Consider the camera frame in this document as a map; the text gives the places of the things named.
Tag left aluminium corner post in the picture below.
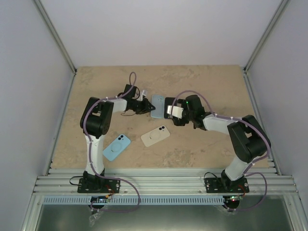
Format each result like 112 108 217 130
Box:
32 0 77 75

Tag clear plastic bag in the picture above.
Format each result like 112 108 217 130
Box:
89 211 102 227

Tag right circuit board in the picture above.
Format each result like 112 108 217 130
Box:
226 195 243 203

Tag aluminium corner post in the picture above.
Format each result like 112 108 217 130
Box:
243 0 290 74
32 0 77 75

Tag blue phone case on table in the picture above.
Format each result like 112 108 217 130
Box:
103 134 131 161

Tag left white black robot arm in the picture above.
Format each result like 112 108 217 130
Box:
78 84 155 192

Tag beige phone case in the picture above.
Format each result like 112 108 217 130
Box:
141 125 170 147

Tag circuit board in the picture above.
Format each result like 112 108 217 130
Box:
90 194 112 204
226 195 243 203

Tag blue slotted cable duct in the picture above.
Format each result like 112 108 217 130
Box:
43 195 225 205

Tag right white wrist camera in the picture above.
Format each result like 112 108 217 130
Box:
167 105 184 119

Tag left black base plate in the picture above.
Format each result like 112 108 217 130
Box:
77 178 120 194

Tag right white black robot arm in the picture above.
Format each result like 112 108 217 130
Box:
165 95 271 192

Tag right aluminium corner post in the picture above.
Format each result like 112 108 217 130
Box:
243 0 290 74

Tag black smartphone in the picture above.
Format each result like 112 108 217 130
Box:
164 97 186 119

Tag light blue phone case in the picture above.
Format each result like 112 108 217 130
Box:
150 94 165 118

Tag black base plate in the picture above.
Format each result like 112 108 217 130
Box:
204 171 250 193
77 178 120 194

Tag left circuit board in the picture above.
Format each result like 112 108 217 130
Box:
90 194 112 204

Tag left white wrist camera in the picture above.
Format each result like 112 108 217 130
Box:
139 90 147 101

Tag aluminium rail frame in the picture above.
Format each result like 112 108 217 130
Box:
20 64 308 231

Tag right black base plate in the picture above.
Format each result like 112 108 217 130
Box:
204 171 250 193

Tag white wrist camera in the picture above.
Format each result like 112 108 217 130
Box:
139 90 147 101
167 105 184 119

